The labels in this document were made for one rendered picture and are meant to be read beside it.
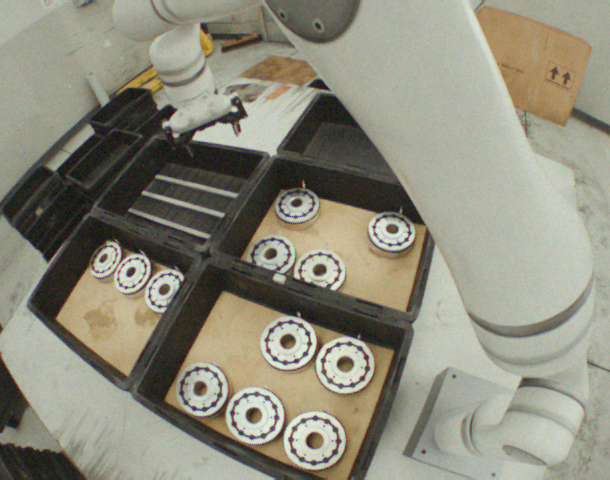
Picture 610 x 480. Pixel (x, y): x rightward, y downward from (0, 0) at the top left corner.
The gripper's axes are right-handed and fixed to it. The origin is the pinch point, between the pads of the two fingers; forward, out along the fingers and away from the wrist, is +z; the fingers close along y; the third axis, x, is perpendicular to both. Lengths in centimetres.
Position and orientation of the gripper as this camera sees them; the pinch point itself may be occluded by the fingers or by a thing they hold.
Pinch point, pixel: (213, 141)
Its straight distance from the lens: 63.4
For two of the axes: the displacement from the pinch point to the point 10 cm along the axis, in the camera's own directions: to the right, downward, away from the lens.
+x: 4.3, 8.7, -2.7
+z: 0.0, 2.9, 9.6
